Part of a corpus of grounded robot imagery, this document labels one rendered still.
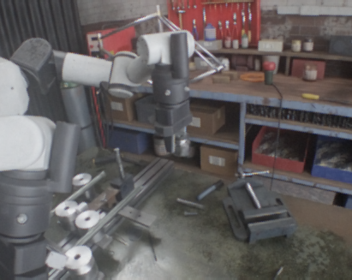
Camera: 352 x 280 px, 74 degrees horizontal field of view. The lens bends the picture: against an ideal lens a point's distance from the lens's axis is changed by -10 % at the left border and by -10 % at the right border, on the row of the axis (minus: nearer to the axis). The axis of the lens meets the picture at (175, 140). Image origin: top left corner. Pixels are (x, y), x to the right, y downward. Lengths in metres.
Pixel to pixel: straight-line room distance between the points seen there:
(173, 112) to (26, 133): 0.37
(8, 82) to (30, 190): 0.43
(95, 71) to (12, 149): 0.52
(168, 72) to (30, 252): 0.43
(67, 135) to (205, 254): 0.36
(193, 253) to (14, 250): 0.34
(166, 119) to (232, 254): 0.33
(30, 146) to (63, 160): 0.06
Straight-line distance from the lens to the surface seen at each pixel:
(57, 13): 3.31
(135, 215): 0.59
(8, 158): 0.34
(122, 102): 2.26
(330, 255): 0.60
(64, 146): 0.36
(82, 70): 0.82
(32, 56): 0.83
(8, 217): 0.37
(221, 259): 0.55
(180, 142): 0.65
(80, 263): 0.47
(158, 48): 0.56
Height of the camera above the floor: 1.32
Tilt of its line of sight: 27 degrees down
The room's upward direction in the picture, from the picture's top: 5 degrees counter-clockwise
